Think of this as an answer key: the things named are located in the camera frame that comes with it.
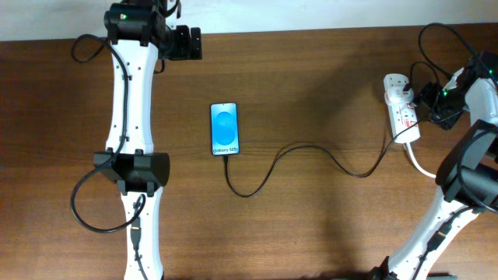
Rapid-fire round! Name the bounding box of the black USB charging cable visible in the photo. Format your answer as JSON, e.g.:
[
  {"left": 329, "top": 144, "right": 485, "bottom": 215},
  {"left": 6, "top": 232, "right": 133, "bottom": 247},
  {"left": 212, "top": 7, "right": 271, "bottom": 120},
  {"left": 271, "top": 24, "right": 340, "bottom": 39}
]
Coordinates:
[{"left": 222, "top": 61, "right": 441, "bottom": 199}]

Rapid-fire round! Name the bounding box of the blue Samsung Galaxy smartphone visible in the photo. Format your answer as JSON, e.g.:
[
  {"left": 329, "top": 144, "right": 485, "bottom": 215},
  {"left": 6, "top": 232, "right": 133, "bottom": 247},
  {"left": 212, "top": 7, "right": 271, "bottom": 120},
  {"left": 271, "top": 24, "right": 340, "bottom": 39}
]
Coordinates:
[{"left": 210, "top": 102, "right": 240, "bottom": 156}]

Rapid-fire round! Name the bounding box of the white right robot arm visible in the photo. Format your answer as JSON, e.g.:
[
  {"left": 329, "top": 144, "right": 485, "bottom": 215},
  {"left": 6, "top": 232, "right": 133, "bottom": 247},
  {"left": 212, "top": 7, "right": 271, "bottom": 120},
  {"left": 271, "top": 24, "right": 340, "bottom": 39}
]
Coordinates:
[{"left": 367, "top": 51, "right": 497, "bottom": 279}]

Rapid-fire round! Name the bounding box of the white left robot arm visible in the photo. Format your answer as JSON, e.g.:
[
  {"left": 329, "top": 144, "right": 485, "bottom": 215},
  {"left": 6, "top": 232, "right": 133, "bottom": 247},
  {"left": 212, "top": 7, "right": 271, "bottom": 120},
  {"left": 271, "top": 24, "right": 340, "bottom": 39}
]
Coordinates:
[{"left": 94, "top": 0, "right": 202, "bottom": 279}]

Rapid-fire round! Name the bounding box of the white charger adapter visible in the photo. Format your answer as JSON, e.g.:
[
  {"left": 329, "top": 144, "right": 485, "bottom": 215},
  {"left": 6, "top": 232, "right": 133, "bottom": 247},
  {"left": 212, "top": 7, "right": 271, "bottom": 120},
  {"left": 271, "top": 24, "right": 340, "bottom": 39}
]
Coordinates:
[{"left": 383, "top": 73, "right": 414, "bottom": 106}]

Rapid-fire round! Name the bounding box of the white power strip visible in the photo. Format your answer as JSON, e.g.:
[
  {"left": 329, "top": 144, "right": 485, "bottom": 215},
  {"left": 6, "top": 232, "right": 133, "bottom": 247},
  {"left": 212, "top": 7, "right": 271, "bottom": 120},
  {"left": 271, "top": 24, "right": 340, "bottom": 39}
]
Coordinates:
[{"left": 383, "top": 73, "right": 422, "bottom": 144}]

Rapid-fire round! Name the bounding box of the white power strip cord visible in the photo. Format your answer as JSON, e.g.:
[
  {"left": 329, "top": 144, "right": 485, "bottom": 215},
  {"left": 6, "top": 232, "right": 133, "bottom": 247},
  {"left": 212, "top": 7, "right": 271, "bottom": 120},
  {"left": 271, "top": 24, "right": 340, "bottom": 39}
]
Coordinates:
[{"left": 403, "top": 142, "right": 439, "bottom": 179}]

